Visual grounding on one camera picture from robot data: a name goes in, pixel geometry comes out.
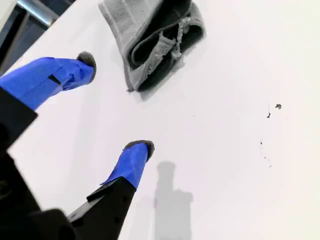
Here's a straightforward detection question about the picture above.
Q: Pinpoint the shiny steel bar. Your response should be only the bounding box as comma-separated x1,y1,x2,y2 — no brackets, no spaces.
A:
16,0,61,27

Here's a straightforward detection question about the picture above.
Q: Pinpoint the grey white-striped square towel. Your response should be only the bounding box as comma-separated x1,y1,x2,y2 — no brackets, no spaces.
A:
98,0,208,94

